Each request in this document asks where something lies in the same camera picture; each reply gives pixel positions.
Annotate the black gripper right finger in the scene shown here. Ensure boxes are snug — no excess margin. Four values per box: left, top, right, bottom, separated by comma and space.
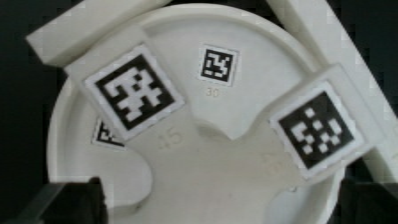
335, 179, 398, 224

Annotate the white round table top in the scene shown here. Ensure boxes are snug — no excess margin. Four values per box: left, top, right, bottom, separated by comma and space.
49, 4, 347, 224

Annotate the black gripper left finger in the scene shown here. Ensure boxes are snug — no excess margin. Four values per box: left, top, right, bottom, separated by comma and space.
15, 177, 109, 224

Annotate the white cross-shaped table base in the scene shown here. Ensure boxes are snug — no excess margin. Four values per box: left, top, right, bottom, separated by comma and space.
68, 41, 383, 224

